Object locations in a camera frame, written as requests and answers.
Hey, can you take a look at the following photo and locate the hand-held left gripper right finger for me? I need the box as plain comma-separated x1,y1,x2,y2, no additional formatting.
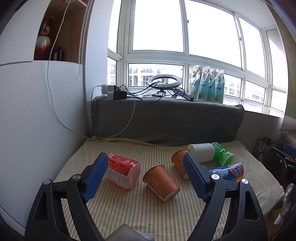
183,153,269,241

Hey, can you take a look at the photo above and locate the white cabinet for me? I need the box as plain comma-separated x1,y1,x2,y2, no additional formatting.
0,0,116,230

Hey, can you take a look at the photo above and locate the white cup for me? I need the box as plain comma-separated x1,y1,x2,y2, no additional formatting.
187,143,215,163

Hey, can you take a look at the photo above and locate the black tripod handle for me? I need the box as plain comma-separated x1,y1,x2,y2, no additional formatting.
172,89,195,102

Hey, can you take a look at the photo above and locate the ring light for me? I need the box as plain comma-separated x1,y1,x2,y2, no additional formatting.
147,74,183,93

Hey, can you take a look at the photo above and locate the orange paper cup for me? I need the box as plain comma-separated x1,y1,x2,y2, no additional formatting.
171,148,190,180
142,164,180,201

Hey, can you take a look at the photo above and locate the white bead cord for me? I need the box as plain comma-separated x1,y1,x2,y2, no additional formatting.
77,0,89,77

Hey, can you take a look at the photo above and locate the white charger cable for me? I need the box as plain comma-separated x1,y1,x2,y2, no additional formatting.
47,0,136,142

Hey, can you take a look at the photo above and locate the red clear plastic bottle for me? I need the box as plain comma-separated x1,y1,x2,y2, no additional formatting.
106,153,142,189

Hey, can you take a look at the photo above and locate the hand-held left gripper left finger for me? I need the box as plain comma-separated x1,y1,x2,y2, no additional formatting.
24,152,109,241

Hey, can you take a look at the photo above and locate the green plastic bottle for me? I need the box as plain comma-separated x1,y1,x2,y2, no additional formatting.
211,142,236,167

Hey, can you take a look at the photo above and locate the blue orange drink can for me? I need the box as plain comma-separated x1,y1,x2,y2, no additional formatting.
208,162,245,182

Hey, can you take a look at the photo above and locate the white power strip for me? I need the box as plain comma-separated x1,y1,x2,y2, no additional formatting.
101,84,116,101

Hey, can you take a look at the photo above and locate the green white refill pouch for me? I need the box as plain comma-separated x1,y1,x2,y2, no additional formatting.
198,66,211,101
208,69,219,102
215,70,225,104
188,65,201,100

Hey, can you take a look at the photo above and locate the striped bed sheet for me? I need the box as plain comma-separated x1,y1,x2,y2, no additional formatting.
52,138,285,241

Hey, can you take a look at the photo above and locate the black cable bundle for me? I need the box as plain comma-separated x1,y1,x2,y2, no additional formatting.
118,82,178,103

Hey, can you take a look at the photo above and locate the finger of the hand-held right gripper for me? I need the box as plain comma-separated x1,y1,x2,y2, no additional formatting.
275,147,296,169
282,143,296,160

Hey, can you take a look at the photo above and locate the white window frame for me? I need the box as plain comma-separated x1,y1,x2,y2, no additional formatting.
107,0,289,116

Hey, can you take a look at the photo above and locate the red ceramic vase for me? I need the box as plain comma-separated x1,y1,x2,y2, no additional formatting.
35,15,55,61

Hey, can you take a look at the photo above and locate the white cloth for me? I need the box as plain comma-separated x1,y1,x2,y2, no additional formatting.
274,184,293,225

